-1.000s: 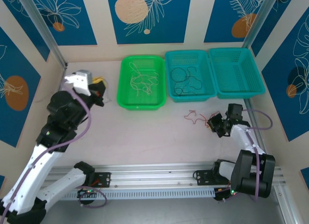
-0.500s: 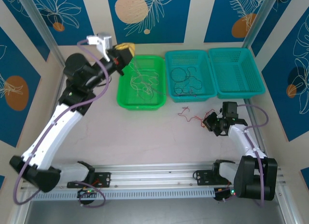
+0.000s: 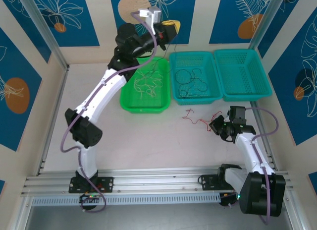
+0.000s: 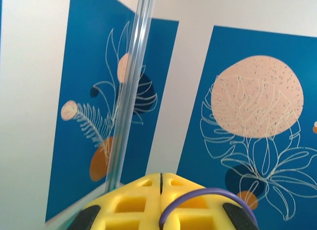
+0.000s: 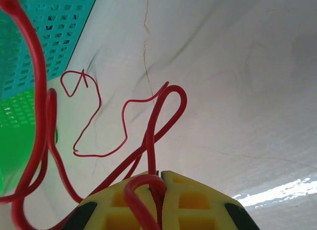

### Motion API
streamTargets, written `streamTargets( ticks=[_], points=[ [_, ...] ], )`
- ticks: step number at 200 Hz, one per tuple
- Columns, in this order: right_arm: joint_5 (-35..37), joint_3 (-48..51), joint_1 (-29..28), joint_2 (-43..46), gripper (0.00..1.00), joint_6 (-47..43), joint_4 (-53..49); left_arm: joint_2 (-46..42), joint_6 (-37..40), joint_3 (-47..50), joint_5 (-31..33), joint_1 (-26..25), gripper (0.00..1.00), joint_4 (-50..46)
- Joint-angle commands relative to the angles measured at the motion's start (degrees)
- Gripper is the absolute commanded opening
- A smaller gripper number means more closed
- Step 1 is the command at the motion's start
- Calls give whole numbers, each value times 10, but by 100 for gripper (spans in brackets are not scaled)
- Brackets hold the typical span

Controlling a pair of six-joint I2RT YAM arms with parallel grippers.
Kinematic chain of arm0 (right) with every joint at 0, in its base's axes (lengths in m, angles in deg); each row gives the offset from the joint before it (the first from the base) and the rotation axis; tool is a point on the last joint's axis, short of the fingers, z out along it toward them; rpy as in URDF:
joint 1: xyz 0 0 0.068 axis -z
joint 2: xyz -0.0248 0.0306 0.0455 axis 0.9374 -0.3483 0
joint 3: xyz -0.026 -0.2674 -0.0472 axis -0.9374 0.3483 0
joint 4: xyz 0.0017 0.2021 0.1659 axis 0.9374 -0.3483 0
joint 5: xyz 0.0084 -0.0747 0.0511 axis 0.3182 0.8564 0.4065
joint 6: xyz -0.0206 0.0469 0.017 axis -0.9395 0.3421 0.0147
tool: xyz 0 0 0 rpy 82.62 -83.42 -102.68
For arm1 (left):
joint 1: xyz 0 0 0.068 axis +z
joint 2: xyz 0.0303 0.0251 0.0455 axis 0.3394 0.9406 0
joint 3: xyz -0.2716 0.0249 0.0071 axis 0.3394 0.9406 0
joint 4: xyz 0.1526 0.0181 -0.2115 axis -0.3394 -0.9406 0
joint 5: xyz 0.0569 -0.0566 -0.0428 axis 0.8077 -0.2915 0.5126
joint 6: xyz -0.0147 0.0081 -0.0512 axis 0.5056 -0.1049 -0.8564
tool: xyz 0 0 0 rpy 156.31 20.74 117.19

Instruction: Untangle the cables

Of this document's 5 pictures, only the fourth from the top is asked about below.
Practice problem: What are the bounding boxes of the blue floral wall panel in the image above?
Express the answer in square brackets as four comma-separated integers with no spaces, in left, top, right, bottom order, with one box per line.
[44,0,179,225]
[176,25,317,230]

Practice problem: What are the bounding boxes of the thin purple cable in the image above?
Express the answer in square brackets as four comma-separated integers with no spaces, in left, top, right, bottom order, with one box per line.
[158,187,258,230]

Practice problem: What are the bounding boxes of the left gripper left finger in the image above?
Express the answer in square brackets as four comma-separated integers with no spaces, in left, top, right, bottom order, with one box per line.
[74,172,163,230]

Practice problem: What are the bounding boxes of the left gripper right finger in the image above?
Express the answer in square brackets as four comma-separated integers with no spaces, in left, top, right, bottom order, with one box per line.
[159,172,260,230]

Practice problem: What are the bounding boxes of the aluminium frame post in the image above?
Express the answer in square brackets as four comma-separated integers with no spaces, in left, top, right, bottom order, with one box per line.
[104,0,159,193]

